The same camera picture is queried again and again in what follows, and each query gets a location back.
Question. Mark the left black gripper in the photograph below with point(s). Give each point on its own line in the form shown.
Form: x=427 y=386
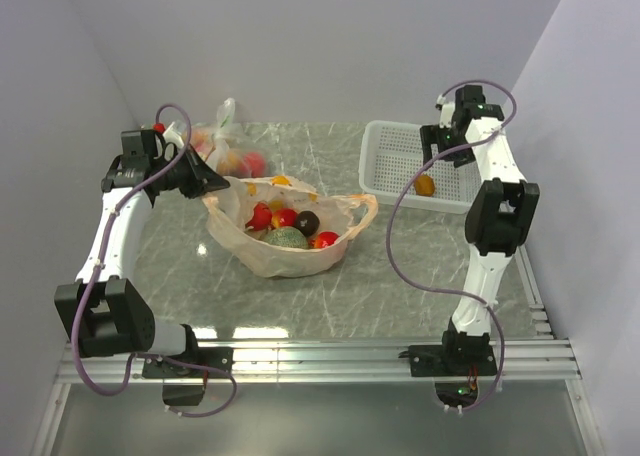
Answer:
x=203 y=178

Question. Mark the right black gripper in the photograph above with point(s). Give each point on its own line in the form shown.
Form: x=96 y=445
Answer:
x=431 y=135

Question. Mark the orange brown fake fruit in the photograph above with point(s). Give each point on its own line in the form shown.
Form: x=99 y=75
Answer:
x=424 y=186

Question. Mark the beige plastic bag orange prints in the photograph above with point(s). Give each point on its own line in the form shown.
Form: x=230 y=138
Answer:
x=230 y=209

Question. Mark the white perforated plastic basket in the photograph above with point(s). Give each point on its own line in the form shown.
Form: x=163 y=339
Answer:
x=391 y=153

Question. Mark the red fake apple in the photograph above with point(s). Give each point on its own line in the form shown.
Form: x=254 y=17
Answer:
x=284 y=217
x=261 y=217
x=324 y=240

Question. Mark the green netted fake melon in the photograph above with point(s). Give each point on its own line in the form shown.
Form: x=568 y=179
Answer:
x=286 y=237

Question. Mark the dark brown fake fruit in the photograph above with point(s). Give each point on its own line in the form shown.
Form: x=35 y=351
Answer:
x=307 y=222

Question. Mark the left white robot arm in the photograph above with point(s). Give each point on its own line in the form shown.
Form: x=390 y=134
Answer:
x=102 y=311

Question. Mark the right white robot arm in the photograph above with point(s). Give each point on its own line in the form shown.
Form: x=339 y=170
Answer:
x=472 y=130

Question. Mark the clear tied bag of fruits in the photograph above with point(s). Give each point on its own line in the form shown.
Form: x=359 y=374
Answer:
x=225 y=147

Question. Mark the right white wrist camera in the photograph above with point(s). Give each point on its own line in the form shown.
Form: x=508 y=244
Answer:
x=446 y=109

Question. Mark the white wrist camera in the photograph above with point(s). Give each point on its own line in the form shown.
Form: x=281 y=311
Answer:
x=175 y=133
x=446 y=109

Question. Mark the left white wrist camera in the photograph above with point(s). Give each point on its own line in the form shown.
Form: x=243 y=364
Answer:
x=175 y=133

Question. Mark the aluminium front rail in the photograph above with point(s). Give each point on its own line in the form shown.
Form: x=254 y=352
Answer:
x=364 y=361

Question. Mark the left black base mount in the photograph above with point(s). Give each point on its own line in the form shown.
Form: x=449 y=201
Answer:
x=186 y=377

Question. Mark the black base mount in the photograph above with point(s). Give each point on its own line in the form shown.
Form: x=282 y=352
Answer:
x=463 y=377
x=186 y=377

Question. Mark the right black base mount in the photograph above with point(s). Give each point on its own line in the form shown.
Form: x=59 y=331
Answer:
x=463 y=377

